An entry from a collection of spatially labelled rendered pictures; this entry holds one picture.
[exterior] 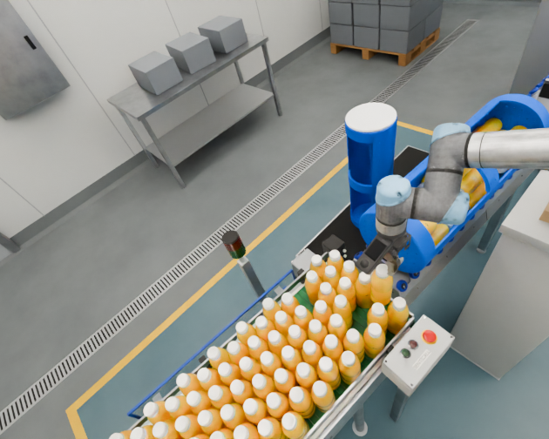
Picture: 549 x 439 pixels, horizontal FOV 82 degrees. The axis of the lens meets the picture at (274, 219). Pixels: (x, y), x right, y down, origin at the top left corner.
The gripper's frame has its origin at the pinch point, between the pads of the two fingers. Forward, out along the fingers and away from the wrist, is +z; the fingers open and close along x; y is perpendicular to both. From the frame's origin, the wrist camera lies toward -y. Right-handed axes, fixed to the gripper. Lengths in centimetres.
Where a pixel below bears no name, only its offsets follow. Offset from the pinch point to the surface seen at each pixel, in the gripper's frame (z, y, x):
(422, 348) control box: 11.1, -7.9, -20.2
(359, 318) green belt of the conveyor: 31.0, -7.2, 4.0
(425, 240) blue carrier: 3.4, 19.5, -1.9
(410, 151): 106, 163, 94
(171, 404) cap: 11, -73, 20
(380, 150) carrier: 31, 76, 60
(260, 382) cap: 12, -49, 6
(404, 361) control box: 11.1, -14.1, -18.9
